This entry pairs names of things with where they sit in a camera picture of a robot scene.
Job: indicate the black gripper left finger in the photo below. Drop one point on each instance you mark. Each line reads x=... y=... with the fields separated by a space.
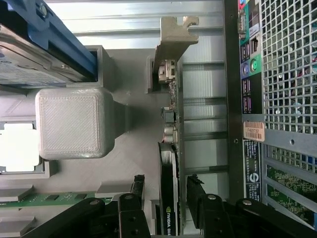
x=131 y=218

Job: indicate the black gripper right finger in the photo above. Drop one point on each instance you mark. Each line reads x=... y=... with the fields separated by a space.
x=213 y=215

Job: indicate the green RAM stick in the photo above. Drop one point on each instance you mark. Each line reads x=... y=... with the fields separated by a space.
x=54 y=198

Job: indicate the green motherboard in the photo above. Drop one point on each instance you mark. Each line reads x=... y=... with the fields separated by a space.
x=292 y=184

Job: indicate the black open PC case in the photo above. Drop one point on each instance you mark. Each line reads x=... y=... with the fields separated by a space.
x=232 y=99

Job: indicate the silver CPU chip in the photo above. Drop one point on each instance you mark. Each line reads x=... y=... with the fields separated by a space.
x=17 y=148

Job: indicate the hard disk with blue caddy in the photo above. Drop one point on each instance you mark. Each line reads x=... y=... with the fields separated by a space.
x=37 y=49

